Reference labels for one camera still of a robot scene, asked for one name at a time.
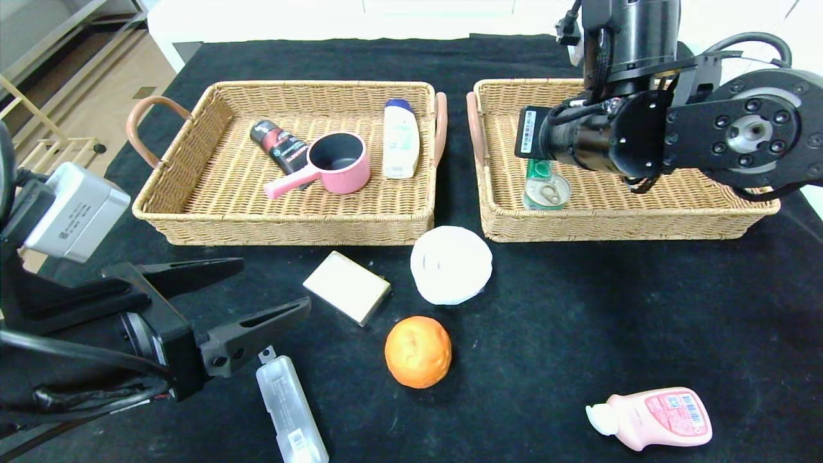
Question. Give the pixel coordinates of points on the wooden rack on wheels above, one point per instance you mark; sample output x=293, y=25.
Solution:
x=71, y=143

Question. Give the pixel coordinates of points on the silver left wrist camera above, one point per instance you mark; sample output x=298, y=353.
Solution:
x=77, y=212

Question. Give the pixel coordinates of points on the cream rectangular box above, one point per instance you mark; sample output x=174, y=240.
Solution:
x=347, y=286

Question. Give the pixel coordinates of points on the small pull-tab tin can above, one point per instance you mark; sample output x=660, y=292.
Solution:
x=546, y=193

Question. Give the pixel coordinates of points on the grey shelf unit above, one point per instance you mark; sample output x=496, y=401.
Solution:
x=38, y=32

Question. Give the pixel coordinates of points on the translucent white toothbrush case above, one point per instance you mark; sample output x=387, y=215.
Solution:
x=289, y=405

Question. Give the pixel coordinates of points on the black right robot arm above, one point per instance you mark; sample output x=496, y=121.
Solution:
x=739, y=128

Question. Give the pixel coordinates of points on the white plastic bowl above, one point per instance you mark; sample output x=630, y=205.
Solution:
x=450, y=263

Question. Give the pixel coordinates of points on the white bottle blue cap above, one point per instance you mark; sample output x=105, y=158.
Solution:
x=401, y=141

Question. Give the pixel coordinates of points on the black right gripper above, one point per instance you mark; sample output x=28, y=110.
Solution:
x=531, y=132

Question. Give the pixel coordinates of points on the green chewing gum pack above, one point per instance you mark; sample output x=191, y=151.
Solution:
x=539, y=168

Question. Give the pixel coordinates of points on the black red tube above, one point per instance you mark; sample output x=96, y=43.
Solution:
x=280, y=148

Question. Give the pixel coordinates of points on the orange fruit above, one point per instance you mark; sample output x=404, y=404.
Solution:
x=418, y=352

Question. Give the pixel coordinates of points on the pink bottle white cap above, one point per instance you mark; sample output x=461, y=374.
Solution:
x=649, y=418

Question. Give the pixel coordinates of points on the black tablecloth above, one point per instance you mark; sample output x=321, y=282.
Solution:
x=321, y=61

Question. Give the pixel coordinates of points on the black left camera bracket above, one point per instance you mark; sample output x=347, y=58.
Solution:
x=64, y=296

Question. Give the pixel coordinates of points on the pink saucepan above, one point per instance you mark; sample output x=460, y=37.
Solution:
x=350, y=180

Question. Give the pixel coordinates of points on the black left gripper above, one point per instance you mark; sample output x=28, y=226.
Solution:
x=172, y=344

